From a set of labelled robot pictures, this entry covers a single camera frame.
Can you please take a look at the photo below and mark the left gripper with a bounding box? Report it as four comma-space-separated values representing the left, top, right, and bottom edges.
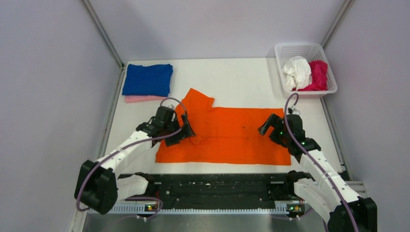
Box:
163, 113, 195, 146

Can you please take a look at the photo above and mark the orange t shirt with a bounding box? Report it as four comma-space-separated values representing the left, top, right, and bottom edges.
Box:
156, 88, 291, 166

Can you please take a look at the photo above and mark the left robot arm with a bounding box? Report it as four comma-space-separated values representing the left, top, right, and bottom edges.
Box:
74, 106, 195, 215

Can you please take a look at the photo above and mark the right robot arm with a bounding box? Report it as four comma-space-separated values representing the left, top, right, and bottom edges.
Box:
258, 114, 378, 232

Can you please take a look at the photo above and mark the white t shirt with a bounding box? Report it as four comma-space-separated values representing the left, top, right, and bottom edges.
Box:
282, 56, 312, 91

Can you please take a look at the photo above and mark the folded blue t shirt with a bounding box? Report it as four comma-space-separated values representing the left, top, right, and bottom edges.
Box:
122, 64, 173, 97

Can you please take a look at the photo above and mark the folded pink t shirt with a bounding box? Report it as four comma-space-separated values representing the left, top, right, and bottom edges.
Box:
124, 95, 166, 103

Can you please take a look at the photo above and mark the magenta t shirt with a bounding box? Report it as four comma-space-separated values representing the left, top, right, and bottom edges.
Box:
299, 60, 328, 91

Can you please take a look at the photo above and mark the white plastic basket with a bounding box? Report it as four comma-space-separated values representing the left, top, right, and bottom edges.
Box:
274, 42, 338, 98

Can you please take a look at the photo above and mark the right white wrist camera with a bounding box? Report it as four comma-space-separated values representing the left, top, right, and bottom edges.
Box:
287, 107, 301, 115

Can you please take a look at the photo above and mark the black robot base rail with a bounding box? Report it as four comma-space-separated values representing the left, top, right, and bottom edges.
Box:
115, 172, 321, 216

